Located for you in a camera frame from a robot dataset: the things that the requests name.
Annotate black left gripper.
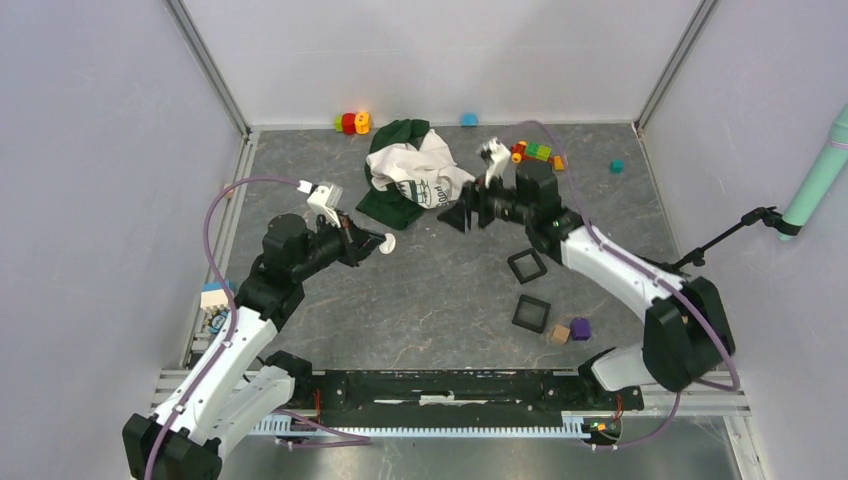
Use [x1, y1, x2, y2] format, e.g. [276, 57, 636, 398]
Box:
[292, 208, 386, 282]

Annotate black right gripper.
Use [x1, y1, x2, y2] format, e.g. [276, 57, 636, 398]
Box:
[436, 165, 534, 234]

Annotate white round brooch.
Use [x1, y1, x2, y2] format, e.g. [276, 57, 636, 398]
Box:
[378, 233, 397, 255]

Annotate white and green t-shirt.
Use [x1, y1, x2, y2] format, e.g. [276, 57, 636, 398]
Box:
[356, 119, 474, 231]

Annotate black square frame tray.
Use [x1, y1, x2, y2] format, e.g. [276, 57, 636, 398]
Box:
[511, 294, 551, 334]
[507, 248, 548, 285]

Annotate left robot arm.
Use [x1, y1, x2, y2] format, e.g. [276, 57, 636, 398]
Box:
[122, 213, 396, 479]

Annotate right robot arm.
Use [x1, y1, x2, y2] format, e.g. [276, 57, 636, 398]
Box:
[437, 162, 736, 408]

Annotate colourful toy block train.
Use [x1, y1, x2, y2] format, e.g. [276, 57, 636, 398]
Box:
[510, 141, 567, 172]

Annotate blue round toy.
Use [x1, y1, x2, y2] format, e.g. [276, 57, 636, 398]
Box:
[459, 112, 479, 128]

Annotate red green orange toy stack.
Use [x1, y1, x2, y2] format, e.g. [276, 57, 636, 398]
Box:
[334, 111, 372, 135]

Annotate teal cube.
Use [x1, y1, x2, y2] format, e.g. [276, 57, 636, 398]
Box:
[609, 159, 625, 174]

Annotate blue and white block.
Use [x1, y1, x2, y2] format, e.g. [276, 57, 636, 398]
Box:
[199, 280, 237, 316]

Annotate blue owl toy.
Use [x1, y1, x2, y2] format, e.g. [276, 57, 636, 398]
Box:
[206, 310, 229, 335]

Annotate purple cube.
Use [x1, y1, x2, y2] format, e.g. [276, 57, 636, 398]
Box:
[569, 317, 592, 341]

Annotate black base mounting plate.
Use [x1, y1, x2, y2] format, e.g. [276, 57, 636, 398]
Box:
[283, 369, 645, 428]

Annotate black tripod stand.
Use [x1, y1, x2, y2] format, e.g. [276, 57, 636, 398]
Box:
[672, 206, 803, 272]

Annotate teal padded pole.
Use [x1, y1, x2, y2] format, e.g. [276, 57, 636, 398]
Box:
[777, 106, 847, 241]

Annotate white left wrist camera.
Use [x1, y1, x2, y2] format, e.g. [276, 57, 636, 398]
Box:
[297, 180, 343, 228]

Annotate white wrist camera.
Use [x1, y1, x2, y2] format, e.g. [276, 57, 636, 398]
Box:
[477, 137, 512, 188]
[297, 180, 343, 228]

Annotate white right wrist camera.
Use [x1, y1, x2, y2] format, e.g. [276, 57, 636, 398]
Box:
[477, 137, 512, 188]

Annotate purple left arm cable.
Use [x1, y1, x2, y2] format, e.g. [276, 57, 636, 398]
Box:
[142, 175, 372, 480]

